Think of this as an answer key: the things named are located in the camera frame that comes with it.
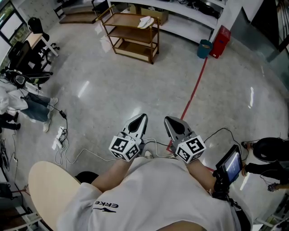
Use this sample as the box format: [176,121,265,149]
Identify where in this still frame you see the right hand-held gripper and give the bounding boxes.
[164,116,206,163]

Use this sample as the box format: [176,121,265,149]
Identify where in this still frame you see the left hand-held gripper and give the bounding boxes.
[108,113,149,162]

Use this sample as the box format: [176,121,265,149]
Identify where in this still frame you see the person's right forearm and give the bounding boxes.
[186,159,217,194]

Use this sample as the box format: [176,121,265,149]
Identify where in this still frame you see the person's left forearm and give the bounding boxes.
[91,157,136,194]

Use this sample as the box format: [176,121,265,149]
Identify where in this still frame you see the person's white t-shirt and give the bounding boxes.
[56,157,253,231]

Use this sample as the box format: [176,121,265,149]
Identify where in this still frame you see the small black monitor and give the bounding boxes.
[215,144,243,185]

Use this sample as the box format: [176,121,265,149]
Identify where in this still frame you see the teal waste bin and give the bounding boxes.
[197,39,213,59]

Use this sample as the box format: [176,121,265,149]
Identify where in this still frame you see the white power strip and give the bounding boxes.
[54,126,70,148]

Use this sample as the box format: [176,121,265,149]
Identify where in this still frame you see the wooden three-tier cart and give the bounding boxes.
[96,5,160,65]

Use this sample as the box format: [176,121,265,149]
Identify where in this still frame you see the red box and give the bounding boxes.
[209,25,231,59]

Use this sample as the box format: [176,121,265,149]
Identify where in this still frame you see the person's neck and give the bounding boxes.
[153,220,204,231]

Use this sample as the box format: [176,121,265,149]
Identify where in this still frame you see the white metal shelving rack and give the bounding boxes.
[107,0,228,43]

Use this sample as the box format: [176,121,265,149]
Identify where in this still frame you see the large printed cardboard box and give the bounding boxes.
[140,6,169,26]

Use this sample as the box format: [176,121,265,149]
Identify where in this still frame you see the round beige table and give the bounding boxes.
[28,160,82,231]

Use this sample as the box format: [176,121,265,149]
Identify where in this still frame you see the dark wooden platform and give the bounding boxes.
[59,6,100,24]

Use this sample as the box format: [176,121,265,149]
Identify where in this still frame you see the pile of black gear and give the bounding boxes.
[180,0,221,19]

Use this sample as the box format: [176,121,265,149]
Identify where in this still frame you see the black and white headset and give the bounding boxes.
[4,69,28,88]

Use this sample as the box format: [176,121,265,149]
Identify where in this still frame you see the wooden-top desk with white legs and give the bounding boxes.
[24,32,59,57]

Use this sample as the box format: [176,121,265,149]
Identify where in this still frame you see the black mesh office chair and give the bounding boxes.
[8,40,54,90]

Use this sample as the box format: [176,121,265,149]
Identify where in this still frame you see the white locker cabinet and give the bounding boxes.
[19,0,58,25]

